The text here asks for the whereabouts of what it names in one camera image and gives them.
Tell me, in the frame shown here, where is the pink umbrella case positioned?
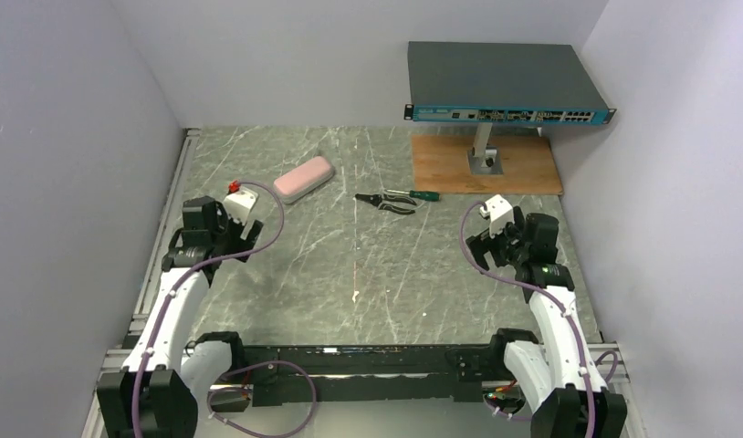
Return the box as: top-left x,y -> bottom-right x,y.
273,156 -> 335,204

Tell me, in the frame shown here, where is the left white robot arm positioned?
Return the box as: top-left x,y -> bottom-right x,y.
96,189 -> 263,437

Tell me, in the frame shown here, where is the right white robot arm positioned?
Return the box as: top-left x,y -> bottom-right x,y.
460,203 -> 628,437

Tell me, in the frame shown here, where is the wooden base board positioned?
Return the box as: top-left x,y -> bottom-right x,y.
411,134 -> 563,195

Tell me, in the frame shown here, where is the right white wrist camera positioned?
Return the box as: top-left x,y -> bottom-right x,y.
479,194 -> 515,238

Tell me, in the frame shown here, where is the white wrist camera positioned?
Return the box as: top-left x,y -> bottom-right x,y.
222,181 -> 258,225
479,194 -> 515,238

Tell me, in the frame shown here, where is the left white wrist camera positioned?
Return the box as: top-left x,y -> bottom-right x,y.
222,181 -> 258,225

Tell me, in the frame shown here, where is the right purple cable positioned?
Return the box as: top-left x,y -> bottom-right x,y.
459,201 -> 621,438

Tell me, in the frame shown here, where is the metal stand post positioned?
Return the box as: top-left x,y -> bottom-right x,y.
467,122 -> 503,175

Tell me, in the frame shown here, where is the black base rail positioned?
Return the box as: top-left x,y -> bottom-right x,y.
215,344 -> 513,407

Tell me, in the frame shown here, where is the teal network switch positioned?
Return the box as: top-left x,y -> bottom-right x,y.
403,41 -> 616,127

